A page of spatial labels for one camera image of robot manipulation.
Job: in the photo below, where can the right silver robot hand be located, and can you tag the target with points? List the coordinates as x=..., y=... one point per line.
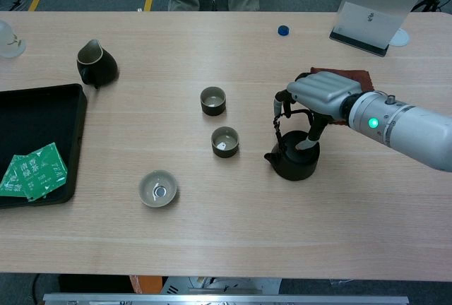
x=321, y=89

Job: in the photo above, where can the brown folded cloth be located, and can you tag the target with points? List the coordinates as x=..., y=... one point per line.
x=363, y=77

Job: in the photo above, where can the blue bottle cap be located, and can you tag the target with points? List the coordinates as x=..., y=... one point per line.
x=284, y=30

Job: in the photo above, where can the small dark teacup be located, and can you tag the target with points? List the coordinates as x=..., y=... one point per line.
x=225, y=142
x=213, y=102

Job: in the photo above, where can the wide grey tea bowl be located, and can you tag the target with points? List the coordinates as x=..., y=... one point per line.
x=157, y=189

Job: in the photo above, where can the dark ceramic pouring pitcher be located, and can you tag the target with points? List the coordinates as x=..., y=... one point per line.
x=102, y=68

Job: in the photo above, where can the white electronics box under table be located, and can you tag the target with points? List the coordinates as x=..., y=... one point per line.
x=219, y=285

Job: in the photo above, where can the orange object under table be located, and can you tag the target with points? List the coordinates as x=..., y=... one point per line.
x=144, y=284

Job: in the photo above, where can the black rectangular tray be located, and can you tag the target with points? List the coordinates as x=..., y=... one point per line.
x=35, y=118

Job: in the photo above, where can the green tea packet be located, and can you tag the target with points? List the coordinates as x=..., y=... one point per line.
x=44, y=172
x=10, y=181

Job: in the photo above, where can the frosted glass cup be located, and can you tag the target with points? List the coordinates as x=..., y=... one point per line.
x=8, y=42

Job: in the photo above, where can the aluminium profile rail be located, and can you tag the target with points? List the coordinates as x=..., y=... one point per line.
x=226, y=299

